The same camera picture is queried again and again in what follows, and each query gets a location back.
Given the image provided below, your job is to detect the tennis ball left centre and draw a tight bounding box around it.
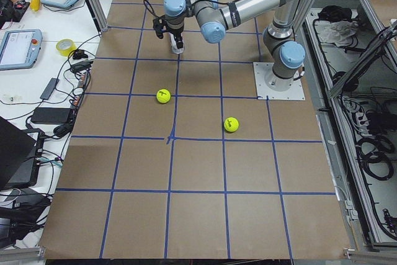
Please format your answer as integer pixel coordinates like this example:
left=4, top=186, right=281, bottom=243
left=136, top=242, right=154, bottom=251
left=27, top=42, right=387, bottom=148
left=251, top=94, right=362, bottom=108
left=156, top=89, right=171, bottom=104

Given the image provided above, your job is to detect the tennis ball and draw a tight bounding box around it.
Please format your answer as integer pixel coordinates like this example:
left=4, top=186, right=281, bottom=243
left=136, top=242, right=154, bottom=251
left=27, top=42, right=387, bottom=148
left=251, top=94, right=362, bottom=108
left=156, top=89, right=171, bottom=104
left=223, top=117, right=239, bottom=133

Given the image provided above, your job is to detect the tennis ball right centre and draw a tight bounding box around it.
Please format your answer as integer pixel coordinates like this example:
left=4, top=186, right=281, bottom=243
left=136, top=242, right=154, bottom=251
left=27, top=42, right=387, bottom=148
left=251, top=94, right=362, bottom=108
left=223, top=117, right=239, bottom=133

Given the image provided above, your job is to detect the yellow tape roll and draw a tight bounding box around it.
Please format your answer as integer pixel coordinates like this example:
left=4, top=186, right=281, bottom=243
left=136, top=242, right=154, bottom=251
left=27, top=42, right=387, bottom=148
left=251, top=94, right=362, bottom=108
left=56, top=38, right=77, bottom=57

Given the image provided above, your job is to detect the grey usb hub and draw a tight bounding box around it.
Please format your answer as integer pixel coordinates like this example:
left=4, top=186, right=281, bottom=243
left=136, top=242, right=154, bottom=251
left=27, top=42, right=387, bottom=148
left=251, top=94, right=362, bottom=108
left=40, top=78, right=59, bottom=101

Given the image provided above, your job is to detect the yellow corn toy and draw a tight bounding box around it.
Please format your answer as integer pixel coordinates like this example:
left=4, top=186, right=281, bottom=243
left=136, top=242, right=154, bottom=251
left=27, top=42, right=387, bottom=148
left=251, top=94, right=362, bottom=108
left=30, top=0, right=41, bottom=12

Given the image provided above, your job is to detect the black power adapter brick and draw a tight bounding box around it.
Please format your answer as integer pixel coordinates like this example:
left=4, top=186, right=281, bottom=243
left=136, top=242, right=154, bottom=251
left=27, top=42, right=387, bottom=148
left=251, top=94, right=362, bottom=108
left=30, top=107, right=71, bottom=125

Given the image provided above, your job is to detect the near teach pendant tablet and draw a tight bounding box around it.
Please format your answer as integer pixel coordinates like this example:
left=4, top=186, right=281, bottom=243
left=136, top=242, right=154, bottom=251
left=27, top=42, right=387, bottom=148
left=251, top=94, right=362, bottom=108
left=1, top=29, right=43, bottom=71

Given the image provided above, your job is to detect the crumpled white cloth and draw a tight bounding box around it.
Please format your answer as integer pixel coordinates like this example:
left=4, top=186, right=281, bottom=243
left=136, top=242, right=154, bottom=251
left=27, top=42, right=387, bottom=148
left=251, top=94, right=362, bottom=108
left=319, top=21, right=359, bottom=47

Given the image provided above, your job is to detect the black laptop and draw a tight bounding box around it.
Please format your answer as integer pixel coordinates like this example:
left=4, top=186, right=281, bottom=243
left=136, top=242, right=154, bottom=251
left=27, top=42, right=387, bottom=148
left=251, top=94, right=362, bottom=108
left=1, top=118, right=44, bottom=190

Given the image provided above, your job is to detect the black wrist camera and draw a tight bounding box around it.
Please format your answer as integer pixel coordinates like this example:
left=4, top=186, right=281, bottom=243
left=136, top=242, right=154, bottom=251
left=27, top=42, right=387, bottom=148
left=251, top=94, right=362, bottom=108
left=153, top=17, right=168, bottom=39

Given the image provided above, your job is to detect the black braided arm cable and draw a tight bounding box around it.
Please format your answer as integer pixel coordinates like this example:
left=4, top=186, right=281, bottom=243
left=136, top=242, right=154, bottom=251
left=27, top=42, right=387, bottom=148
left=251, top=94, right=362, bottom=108
left=143, top=0, right=165, bottom=20

